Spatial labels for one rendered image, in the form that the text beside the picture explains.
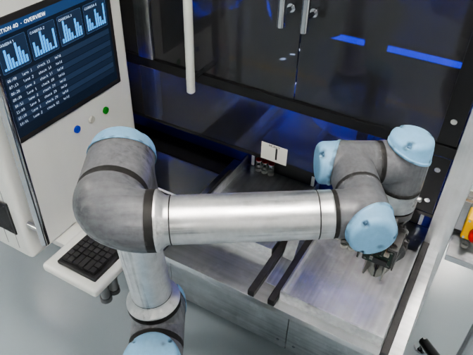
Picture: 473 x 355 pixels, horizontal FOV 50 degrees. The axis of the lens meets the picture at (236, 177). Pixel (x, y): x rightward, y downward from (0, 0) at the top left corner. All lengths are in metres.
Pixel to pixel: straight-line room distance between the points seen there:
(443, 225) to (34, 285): 1.86
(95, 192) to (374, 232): 0.40
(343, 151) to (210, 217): 0.26
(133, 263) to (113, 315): 1.43
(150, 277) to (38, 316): 1.51
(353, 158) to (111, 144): 0.39
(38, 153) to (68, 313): 1.17
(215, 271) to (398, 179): 0.63
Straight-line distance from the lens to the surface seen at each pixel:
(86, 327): 2.40
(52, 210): 1.55
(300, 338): 2.07
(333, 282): 1.36
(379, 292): 1.37
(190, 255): 1.40
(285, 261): 1.39
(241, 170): 1.67
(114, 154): 0.82
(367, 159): 0.84
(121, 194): 0.75
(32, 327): 2.47
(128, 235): 0.74
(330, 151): 0.85
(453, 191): 1.40
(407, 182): 0.90
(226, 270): 1.36
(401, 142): 0.86
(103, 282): 1.47
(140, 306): 1.09
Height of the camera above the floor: 1.91
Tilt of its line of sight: 39 degrees down
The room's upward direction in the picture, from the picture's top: 2 degrees clockwise
